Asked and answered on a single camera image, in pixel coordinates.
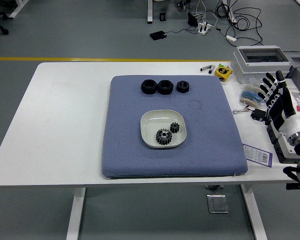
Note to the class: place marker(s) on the small black gear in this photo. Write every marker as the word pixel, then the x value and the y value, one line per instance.
pixel 175 127

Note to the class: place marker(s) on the blue-grey padded mat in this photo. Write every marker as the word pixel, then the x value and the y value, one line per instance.
pixel 130 155

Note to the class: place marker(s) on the grey electrical enclosure box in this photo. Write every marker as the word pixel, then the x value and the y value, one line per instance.
pixel 260 67

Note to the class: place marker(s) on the white square dish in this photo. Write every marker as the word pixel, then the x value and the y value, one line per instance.
pixel 152 120

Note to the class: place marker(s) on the small black hex nut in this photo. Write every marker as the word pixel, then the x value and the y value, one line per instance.
pixel 183 86

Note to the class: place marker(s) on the white plug adapter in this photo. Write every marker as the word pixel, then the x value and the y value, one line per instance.
pixel 231 38

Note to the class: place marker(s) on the large black gear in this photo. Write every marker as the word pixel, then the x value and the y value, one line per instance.
pixel 164 137

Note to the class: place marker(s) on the metal floor plate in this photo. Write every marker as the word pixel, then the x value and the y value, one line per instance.
pixel 217 203

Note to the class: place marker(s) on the white desk leg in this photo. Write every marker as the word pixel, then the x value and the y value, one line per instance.
pixel 150 11
pixel 17 8

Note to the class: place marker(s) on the black floor bracket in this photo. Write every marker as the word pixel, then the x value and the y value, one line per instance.
pixel 162 16

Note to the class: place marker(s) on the purple label card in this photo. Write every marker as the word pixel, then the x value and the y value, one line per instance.
pixel 257 155

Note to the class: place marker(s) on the black desk control panel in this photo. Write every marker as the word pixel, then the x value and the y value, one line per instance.
pixel 291 186

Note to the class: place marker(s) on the white orange robot right hand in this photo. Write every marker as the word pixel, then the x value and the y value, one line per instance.
pixel 291 117

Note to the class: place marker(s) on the blue resistor tape roll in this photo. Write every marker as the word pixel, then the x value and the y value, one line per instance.
pixel 250 96

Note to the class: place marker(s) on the black charger brick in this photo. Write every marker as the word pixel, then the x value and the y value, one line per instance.
pixel 192 20

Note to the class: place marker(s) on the white power strip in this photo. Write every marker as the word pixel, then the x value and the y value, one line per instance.
pixel 204 28

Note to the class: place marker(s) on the silver black marker pen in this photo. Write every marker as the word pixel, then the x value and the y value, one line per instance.
pixel 207 68

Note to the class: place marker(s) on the yellow floor tape line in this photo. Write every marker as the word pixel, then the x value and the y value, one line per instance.
pixel 65 59

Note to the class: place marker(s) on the yellow tape measure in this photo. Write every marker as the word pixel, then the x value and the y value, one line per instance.
pixel 223 72

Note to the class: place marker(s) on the white table leg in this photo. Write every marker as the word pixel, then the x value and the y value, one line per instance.
pixel 75 215
pixel 255 215

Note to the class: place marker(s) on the large black hex nut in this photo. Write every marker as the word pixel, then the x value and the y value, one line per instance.
pixel 149 87
pixel 165 87

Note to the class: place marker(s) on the black power adapter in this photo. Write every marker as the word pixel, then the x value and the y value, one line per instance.
pixel 158 35

